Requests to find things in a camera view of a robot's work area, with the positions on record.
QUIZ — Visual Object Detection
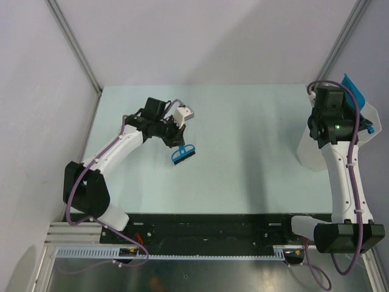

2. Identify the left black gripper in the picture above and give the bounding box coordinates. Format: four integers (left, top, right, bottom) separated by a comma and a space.
154, 115, 186, 148

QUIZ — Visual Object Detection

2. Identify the blue hand brush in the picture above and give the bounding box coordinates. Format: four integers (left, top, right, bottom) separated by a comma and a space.
171, 144, 196, 165

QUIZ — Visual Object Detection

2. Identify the blue dustpan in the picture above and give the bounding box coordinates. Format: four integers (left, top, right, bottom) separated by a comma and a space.
341, 74, 374, 134

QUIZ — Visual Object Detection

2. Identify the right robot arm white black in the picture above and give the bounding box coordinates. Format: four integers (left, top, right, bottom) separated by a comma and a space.
280, 85, 385, 254

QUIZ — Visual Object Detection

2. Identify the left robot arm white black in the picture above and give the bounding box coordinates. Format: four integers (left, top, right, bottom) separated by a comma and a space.
63, 97, 194, 243

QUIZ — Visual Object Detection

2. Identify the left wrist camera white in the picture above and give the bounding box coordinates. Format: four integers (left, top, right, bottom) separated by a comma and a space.
173, 106, 195, 129

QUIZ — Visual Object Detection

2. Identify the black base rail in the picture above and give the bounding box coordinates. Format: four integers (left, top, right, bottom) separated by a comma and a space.
99, 212, 332, 256

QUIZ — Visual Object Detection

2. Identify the aluminium frame rail left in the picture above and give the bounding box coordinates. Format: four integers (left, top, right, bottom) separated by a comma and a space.
44, 221, 104, 247

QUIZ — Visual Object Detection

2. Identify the white slotted cable duct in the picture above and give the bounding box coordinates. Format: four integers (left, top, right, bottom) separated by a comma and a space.
56, 245, 288, 261

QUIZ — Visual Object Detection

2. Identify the left aluminium frame post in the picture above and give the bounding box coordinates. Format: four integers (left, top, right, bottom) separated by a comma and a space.
45, 0, 103, 97

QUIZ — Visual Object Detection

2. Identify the aluminium frame post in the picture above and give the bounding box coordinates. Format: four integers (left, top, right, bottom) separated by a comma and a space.
45, 0, 103, 97
315, 0, 372, 80

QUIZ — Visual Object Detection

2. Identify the right aluminium frame post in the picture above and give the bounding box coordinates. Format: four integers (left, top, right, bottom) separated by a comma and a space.
315, 0, 372, 80

